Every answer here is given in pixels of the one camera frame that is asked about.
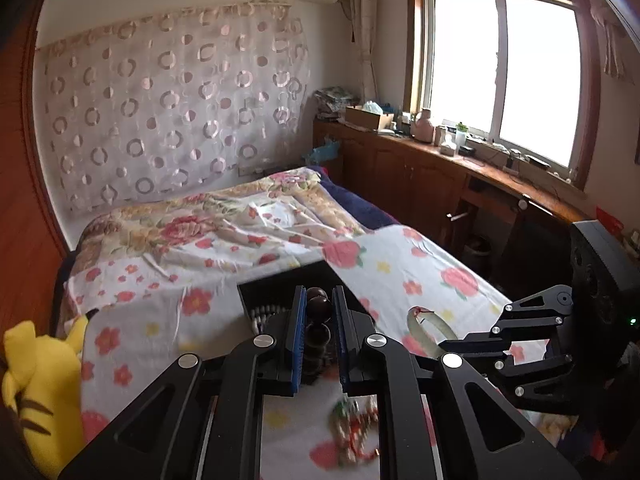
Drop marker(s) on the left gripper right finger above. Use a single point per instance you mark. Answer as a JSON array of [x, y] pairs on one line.
[[346, 341]]

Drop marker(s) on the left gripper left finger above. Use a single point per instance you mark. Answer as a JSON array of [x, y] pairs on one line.
[[294, 342]]

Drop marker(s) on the pale green jade bangle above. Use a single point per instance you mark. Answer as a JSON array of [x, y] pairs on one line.
[[428, 329]]

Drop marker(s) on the black jewelry box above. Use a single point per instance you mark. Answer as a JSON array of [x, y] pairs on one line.
[[274, 293]]

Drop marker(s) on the floral quilt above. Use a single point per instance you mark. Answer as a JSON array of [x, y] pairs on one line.
[[289, 207]]

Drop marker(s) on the dark blue blanket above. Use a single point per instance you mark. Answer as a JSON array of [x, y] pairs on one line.
[[367, 214]]

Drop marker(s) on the wooden side cabinet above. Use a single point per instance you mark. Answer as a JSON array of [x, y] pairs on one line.
[[511, 232]]

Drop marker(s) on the strawberry print white sheet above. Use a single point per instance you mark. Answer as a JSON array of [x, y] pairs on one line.
[[179, 387]]

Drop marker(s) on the pink thermos jug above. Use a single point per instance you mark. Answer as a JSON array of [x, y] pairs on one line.
[[422, 128]]

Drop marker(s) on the cardboard box on cabinet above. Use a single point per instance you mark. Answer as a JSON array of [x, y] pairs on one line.
[[368, 120]]

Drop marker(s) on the small potted plant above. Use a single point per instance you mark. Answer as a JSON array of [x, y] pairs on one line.
[[461, 134]]

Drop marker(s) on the yellow plush toy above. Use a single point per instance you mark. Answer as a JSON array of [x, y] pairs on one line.
[[42, 388]]

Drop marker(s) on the sheer circle pattern curtain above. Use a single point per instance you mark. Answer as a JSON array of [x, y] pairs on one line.
[[146, 108]]

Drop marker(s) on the red wooden wardrobe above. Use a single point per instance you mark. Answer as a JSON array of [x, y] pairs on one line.
[[32, 246]]

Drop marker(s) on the window with wooden frame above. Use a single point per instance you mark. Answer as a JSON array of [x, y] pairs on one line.
[[523, 74]]

